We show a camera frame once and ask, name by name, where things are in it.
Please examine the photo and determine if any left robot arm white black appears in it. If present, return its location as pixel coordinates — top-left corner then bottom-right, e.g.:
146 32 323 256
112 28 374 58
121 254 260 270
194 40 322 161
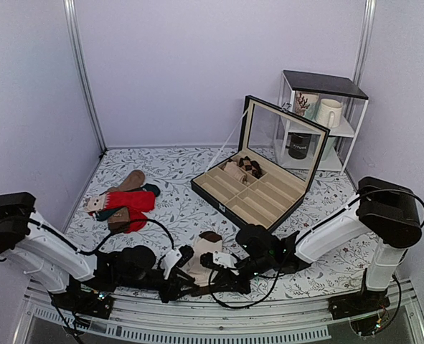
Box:
0 192 199 311

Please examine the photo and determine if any cream brown striped sock pair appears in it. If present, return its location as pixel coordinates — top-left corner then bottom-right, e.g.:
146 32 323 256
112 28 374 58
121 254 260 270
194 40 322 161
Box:
181 231 224 286

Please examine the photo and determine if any aluminium front rail frame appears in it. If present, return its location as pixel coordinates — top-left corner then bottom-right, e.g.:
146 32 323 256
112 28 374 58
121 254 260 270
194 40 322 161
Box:
12 282 424 344

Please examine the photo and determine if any aluminium corner post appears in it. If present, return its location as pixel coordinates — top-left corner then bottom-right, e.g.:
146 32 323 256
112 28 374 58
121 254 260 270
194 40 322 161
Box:
63 0 108 156
352 0 377 86

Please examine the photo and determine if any rolled cream sock in box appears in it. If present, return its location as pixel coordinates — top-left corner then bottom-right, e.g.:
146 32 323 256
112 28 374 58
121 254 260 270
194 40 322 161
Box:
223 161 248 185

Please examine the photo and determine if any right aluminium corner post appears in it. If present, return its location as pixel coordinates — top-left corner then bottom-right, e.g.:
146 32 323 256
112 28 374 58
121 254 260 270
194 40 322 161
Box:
352 0 377 86

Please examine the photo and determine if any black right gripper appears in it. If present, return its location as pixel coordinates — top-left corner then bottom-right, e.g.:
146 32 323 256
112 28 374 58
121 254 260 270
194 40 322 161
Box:
211 252 273 294

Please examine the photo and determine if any left aluminium corner post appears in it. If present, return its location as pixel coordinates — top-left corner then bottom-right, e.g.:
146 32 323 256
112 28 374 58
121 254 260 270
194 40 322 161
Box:
63 0 108 156

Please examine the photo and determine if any black compartment box glass lid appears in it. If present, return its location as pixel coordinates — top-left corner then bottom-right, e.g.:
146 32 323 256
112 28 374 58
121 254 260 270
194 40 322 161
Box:
191 95 329 232

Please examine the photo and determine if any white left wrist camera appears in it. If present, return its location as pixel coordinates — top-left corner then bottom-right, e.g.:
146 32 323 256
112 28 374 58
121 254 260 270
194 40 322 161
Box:
160 245 194 280

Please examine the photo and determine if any white ribbed mug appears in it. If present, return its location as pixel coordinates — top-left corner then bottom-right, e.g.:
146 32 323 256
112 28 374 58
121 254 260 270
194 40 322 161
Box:
315 98 343 128

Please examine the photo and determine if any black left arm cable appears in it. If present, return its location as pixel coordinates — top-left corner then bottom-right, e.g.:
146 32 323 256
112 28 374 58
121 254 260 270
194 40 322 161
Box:
0 218 176 262

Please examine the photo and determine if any rolled brown checked sock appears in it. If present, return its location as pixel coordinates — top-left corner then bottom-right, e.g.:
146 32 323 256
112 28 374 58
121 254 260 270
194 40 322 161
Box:
237 156 264 179

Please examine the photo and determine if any black cylindrical mug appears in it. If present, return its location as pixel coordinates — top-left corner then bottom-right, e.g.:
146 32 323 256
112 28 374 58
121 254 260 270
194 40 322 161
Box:
288 133 311 160

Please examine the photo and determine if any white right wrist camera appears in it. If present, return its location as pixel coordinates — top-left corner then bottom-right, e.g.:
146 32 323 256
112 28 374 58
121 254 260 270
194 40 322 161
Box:
212 252 237 269

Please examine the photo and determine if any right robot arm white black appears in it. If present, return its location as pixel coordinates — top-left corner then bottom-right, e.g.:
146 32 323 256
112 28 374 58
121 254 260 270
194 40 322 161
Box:
199 177 424 312

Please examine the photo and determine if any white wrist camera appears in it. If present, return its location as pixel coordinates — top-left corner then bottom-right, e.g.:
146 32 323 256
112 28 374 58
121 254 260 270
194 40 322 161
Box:
160 245 194 280
212 252 237 269

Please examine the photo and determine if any white mug coral pattern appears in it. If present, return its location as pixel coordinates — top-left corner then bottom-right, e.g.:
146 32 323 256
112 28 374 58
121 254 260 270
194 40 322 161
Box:
295 91 319 118

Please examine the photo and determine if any white red character sock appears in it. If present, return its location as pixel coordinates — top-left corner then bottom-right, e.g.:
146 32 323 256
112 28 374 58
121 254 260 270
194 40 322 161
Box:
83 193 109 215

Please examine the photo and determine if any white shelf black top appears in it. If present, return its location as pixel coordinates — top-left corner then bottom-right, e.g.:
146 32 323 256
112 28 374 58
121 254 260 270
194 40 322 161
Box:
273 70 369 174

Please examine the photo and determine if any floral patterned table mat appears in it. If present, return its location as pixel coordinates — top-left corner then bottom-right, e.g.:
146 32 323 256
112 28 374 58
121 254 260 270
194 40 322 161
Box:
65 147 377 304

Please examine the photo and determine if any dark green sock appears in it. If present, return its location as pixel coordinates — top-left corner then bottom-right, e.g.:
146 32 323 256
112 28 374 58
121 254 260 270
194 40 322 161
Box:
141 183 161 197

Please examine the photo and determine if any folded brown tan sock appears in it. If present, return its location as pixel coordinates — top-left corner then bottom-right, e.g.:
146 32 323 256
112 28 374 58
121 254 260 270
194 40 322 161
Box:
107 207 130 235

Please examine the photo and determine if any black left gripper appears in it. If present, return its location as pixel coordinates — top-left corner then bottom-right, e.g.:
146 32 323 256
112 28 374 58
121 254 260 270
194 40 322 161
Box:
118 269 199 305

